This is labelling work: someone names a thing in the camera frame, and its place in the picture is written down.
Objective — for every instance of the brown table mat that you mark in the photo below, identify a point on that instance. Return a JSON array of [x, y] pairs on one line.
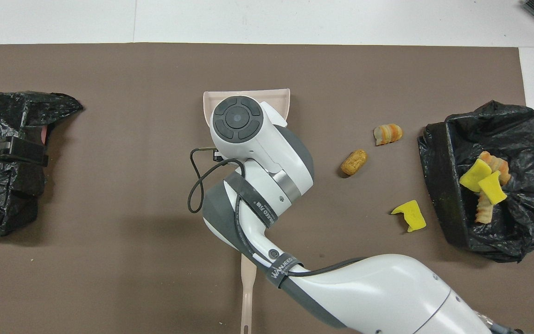
[[109, 208]]

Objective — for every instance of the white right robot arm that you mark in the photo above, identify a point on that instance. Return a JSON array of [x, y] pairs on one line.
[[387, 287]]

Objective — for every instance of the yellow green sponge piece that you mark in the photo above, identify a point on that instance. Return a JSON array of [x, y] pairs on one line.
[[473, 177], [492, 189]]

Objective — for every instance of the notched yellow sponge piece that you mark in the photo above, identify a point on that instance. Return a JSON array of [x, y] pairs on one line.
[[413, 218]]

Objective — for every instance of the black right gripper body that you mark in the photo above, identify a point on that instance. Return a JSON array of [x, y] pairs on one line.
[[218, 155]]

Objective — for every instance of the striped croissant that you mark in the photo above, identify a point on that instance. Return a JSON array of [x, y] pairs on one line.
[[387, 134], [499, 164], [484, 211]]

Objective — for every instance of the black bag lined bin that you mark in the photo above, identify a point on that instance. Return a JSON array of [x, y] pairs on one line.
[[526, 139], [3, 199]]

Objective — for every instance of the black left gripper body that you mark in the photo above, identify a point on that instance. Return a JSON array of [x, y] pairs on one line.
[[28, 152]]

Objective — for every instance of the beige hand brush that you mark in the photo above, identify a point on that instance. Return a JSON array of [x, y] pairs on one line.
[[248, 297]]

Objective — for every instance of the beige plastic dustpan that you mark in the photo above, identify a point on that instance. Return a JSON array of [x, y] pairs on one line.
[[278, 104]]

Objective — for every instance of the brown bread roll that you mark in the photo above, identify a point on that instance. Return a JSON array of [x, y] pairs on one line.
[[354, 162]]

